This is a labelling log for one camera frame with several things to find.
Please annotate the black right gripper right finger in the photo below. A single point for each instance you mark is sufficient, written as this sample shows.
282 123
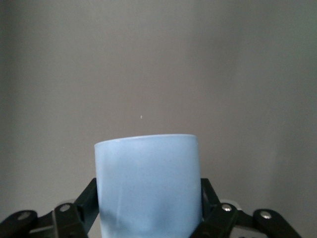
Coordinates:
220 218

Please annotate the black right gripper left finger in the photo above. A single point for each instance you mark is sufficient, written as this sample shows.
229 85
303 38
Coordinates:
86 203

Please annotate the light blue plastic cup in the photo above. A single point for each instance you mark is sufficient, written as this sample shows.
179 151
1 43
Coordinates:
148 186

